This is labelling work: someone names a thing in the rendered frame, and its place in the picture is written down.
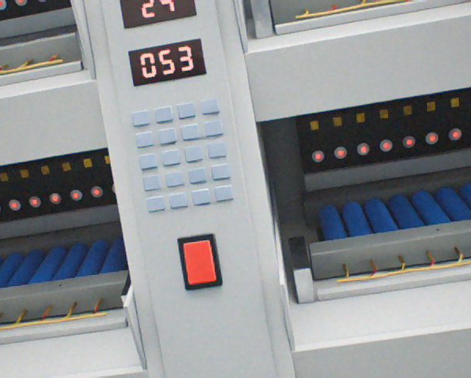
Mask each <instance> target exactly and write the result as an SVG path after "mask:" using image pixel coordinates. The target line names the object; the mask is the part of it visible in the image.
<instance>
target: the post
mask: <svg viewBox="0 0 471 378"><path fill-rule="evenodd" d="M83 4H84V9H85V14H86V19H87V27H88V32H89V38H90V43H91V51H92V56H93V62H94V67H95V75H96V80H97V85H98V93H99V98H100V104H101V108H102V117H103V123H104V128H105V132H106V142H107V146H108V151H109V160H110V161H111V165H112V170H113V179H114V184H115V188H116V194H117V203H118V208H119V213H120V218H121V227H122V232H123V237H124V245H125V250H126V255H127V260H128V264H129V269H130V274H131V279H132V289H133V293H134V298H135V307H136V312H137V317H138V322H139V330H140V334H141V336H142V341H143V349H144V354H145V359H146V368H147V372H148V378H165V371H164V366H163V361H162V356H161V348H160V343H159V342H158V334H157V329H156V324H155V319H154V310H153V305H152V299H151V295H150V286H149V280H148V275H147V271H146V267H145V261H144V256H143V248H142V243H141V238H140V233H139V223H138V219H137V214H136V208H135V199H134V195H133V190H132V181H131V176H129V170H128V162H127V156H126V151H125V146H124V137H123V132H122V127H121V118H120V114H119V109H118V104H117V94H116V89H115V85H114V79H113V70H112V65H111V61H110V55H109V47H108V42H107V36H106V28H105V23H104V18H103V13H102V4H101V0H83ZM215 5H217V15H218V20H219V25H220V30H221V40H222V45H223V51H224V60H225V65H226V71H227V76H228V85H229V91H230V96H231V101H232V112H233V116H234V117H235V126H236V131H237V137H238V143H239V152H240V157H241V163H242V168H243V178H244V183H245V188H246V194H247V203H248V208H249V214H250V223H251V224H252V229H253V234H254V245H255V250H256V255H257V259H258V270H259V275H260V280H261V289H262V295H263V300H264V306H265V315H266V320H267V326H268V331H269V340H270V346H271V347H272V348H271V351H272V352H273V360H274V365H275V372H276V378H296V377H295V367H294V363H293V358H292V353H291V344H290V343H289V339H288V334H287V325H286V320H285V315H284V307H283V301H282V296H281V291H280V280H279V273H278V264H277V256H276V240H275V232H274V224H273V208H272V201H271V193H270V184H269V166H268V165H267V161H266V154H265V145H264V139H263V134H262V129H261V121H259V122H256V121H255V117H254V108H253V103H252V98H250V89H249V83H248V79H247V70H246V64H245V59H244V54H243V45H242V40H241V35H240V30H239V21H238V16H237V11H236V2H235V0H216V3H215Z"/></svg>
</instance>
